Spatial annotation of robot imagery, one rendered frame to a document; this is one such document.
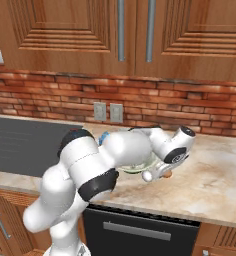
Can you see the wooden lower cupboard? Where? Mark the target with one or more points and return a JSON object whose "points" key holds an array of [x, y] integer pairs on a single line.
{"points": [[223, 238]]}

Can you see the wooden upper cupboard door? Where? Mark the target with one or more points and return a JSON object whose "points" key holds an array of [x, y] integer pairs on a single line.
{"points": [[56, 33], [203, 36]]}

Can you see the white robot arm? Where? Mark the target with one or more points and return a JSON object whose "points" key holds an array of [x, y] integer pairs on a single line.
{"points": [[86, 156]]}

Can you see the black dishwasher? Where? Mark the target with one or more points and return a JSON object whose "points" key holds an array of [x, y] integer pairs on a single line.
{"points": [[140, 216]]}

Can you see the wooden cupboard door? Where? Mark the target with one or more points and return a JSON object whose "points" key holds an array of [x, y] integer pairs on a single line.
{"points": [[15, 216], [56, 33], [203, 36]]}

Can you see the grey wall socket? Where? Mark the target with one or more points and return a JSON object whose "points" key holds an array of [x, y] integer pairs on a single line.
{"points": [[100, 111], [116, 113]]}

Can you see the orange-brown egg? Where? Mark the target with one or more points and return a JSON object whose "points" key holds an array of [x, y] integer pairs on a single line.
{"points": [[168, 174]]}

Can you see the blue object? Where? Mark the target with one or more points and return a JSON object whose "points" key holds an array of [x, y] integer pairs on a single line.
{"points": [[104, 137]]}

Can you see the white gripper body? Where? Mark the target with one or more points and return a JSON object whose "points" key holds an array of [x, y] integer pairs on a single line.
{"points": [[156, 172]]}

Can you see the wooden lower cupboard door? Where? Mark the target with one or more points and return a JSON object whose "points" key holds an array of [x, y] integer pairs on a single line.
{"points": [[15, 216]]}

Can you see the dark grey sink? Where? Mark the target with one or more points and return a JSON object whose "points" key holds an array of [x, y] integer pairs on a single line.
{"points": [[23, 146]]}

